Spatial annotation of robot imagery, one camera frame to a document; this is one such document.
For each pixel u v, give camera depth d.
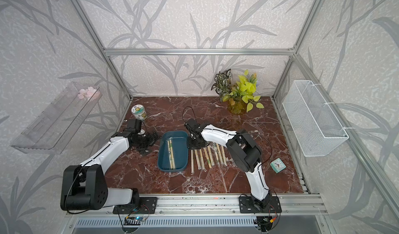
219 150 0.92
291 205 0.76
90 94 0.75
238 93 0.94
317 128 0.60
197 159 0.89
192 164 0.87
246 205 0.73
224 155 0.90
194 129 0.71
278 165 0.85
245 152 0.52
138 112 1.02
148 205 0.73
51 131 0.65
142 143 0.75
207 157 0.89
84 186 0.42
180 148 0.94
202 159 0.89
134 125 0.71
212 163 0.87
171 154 0.91
